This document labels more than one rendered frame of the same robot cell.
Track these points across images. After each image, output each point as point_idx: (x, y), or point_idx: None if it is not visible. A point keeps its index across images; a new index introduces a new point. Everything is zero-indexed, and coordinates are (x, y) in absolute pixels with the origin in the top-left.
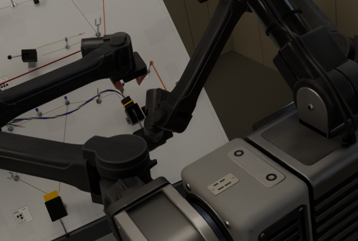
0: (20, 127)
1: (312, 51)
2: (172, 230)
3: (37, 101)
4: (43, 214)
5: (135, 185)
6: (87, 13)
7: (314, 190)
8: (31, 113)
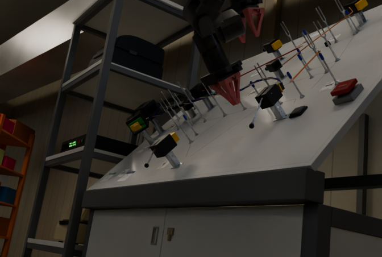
0: (228, 115)
1: None
2: None
3: None
4: (169, 166)
5: None
6: (349, 47)
7: None
8: (243, 108)
